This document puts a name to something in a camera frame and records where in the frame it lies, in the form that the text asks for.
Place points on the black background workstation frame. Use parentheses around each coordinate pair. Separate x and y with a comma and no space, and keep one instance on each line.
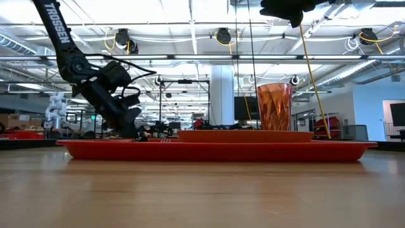
(185,81)

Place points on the red background crate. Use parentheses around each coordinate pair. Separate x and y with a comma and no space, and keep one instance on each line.
(198,123)

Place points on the red plastic tray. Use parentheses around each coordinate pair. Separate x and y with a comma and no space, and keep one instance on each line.
(221,152)

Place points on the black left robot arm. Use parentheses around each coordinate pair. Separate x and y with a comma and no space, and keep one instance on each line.
(58,31)

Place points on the red bin shelf rack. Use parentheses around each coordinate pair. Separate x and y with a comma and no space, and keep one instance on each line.
(330,122)

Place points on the red background bin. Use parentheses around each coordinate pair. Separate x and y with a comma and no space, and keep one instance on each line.
(28,135)

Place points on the black wall screen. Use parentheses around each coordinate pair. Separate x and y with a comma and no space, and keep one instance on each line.
(398,114)

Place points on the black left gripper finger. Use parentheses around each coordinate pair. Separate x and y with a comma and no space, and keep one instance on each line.
(131,123)

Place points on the silver ventilation duct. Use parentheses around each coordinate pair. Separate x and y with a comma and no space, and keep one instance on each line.
(364,68)

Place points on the grey mesh cabinet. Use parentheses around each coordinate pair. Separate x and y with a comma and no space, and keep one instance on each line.
(356,133)

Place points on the orange faceted plastic cup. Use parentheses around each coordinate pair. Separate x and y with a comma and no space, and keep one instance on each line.
(274,107)

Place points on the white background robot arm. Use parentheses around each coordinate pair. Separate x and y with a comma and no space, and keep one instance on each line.
(56,109)

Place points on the black monitor screen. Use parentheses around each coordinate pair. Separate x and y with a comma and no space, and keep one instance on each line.
(242,109)

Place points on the white square column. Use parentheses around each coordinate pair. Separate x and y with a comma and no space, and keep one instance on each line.
(221,101)

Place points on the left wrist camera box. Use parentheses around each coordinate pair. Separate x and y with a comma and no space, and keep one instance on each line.
(115,76)

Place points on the black background robot arm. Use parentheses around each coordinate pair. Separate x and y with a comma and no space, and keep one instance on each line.
(161,128)
(215,127)

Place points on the brown cardboard box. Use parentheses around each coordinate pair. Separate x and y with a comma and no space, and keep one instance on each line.
(19,120)

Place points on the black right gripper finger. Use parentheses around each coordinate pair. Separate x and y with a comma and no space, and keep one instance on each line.
(281,8)

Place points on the orange round plate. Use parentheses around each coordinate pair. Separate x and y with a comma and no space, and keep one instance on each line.
(246,136)

